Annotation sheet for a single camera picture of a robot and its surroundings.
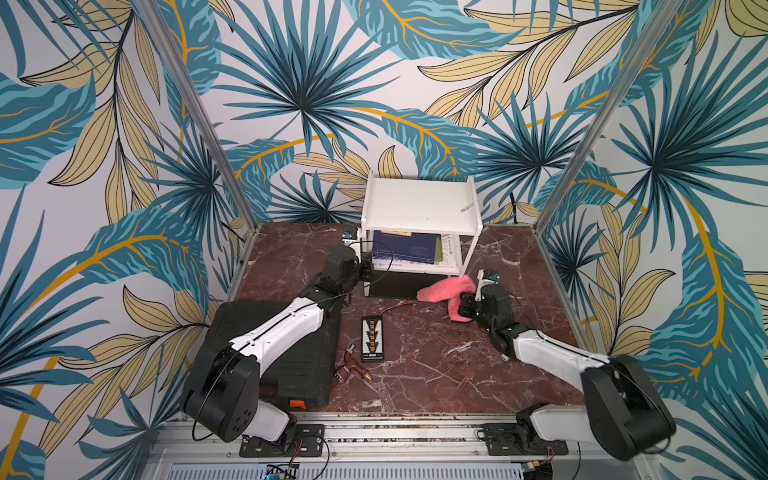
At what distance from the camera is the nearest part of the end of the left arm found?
2.45 ft

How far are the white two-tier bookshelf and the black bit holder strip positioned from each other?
0.18 m

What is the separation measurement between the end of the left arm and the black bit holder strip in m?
0.23

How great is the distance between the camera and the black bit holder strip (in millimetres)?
875

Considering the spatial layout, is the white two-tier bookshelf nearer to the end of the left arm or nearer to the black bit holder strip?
the end of the left arm

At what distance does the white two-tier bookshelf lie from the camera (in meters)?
0.75
